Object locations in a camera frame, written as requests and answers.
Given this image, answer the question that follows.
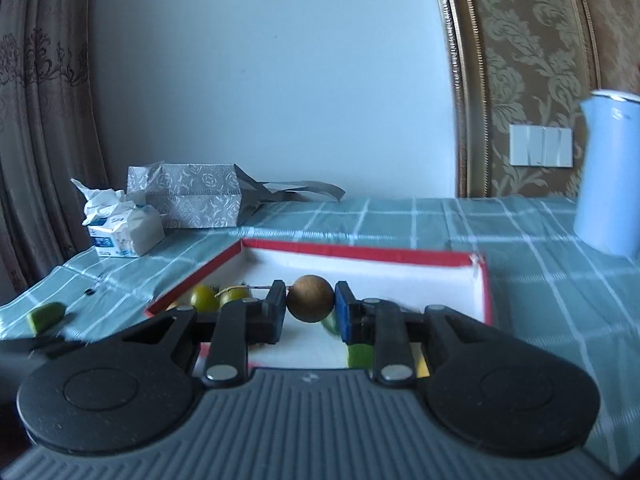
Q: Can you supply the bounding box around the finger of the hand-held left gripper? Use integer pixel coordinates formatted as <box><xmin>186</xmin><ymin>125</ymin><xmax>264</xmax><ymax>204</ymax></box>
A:
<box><xmin>27</xmin><ymin>334</ymin><xmax>88</xmax><ymax>358</ymax></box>

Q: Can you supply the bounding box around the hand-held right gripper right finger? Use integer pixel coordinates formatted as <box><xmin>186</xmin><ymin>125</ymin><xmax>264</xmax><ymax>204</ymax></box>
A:
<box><xmin>334</xmin><ymin>280</ymin><xmax>493</xmax><ymax>386</ymax></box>

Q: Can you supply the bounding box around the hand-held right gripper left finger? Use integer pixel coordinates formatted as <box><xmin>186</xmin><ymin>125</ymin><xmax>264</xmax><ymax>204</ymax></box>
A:
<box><xmin>120</xmin><ymin>280</ymin><xmax>288</xmax><ymax>388</ymax></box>

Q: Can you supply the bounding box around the green cucumber piece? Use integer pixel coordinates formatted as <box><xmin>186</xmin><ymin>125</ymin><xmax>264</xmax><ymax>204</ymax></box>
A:
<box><xmin>346</xmin><ymin>342</ymin><xmax>375</xmax><ymax>371</ymax></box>
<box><xmin>27</xmin><ymin>302</ymin><xmax>67</xmax><ymax>337</ymax></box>

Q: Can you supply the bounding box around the brown longan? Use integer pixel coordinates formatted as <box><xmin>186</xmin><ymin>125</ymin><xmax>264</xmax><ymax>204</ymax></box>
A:
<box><xmin>286</xmin><ymin>275</ymin><xmax>335</xmax><ymax>322</ymax></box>

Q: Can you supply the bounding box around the red shallow cardboard box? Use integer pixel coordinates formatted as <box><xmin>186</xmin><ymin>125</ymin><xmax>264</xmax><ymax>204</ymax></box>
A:
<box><xmin>145</xmin><ymin>238</ymin><xmax>496</xmax><ymax>376</ymax></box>

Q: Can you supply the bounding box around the green tomato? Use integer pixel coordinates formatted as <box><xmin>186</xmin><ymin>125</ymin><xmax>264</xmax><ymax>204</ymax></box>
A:
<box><xmin>219</xmin><ymin>286</ymin><xmax>252</xmax><ymax>309</ymax></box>
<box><xmin>190</xmin><ymin>284</ymin><xmax>221</xmax><ymax>312</ymax></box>

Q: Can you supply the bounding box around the white tissue pack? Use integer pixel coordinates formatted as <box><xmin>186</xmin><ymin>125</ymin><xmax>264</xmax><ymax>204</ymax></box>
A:
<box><xmin>70</xmin><ymin>178</ymin><xmax>166</xmax><ymax>258</ymax></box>

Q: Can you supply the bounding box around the grey patterned gift bag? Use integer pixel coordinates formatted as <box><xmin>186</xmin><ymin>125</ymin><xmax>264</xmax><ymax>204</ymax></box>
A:
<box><xmin>126</xmin><ymin>161</ymin><xmax>347</xmax><ymax>230</ymax></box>

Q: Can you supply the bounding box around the brown curtain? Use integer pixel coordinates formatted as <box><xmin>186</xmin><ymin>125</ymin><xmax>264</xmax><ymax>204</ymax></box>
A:
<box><xmin>0</xmin><ymin>0</ymin><xmax>110</xmax><ymax>297</ymax></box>

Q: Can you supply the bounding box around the light blue electric kettle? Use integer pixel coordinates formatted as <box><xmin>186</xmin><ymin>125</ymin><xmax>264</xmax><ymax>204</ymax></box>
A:
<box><xmin>572</xmin><ymin>89</ymin><xmax>640</xmax><ymax>258</ymax></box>

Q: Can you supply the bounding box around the gilded wall trim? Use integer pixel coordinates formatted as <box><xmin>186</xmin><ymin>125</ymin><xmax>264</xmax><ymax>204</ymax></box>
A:
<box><xmin>430</xmin><ymin>0</ymin><xmax>488</xmax><ymax>199</ymax></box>

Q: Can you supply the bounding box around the white wall switch panel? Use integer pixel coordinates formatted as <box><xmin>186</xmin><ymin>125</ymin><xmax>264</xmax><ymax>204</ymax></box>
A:
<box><xmin>509</xmin><ymin>124</ymin><xmax>574</xmax><ymax>167</ymax></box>

